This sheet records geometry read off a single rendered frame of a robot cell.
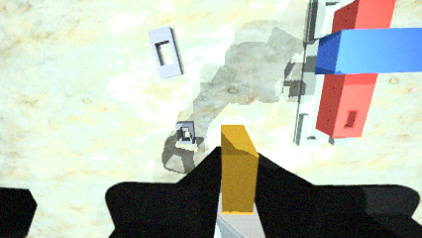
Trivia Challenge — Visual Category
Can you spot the blue rectangular plate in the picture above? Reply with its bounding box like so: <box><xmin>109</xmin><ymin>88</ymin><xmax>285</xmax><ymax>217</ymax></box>
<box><xmin>315</xmin><ymin>28</ymin><xmax>422</xmax><ymax>74</ymax></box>

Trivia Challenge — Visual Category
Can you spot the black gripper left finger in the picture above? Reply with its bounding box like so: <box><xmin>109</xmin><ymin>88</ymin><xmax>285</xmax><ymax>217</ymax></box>
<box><xmin>104</xmin><ymin>146</ymin><xmax>222</xmax><ymax>238</ymax></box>

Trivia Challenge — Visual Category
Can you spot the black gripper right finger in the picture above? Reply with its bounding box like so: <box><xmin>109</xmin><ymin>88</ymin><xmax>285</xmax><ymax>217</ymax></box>
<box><xmin>254</xmin><ymin>152</ymin><xmax>421</xmax><ymax>238</ymax></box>

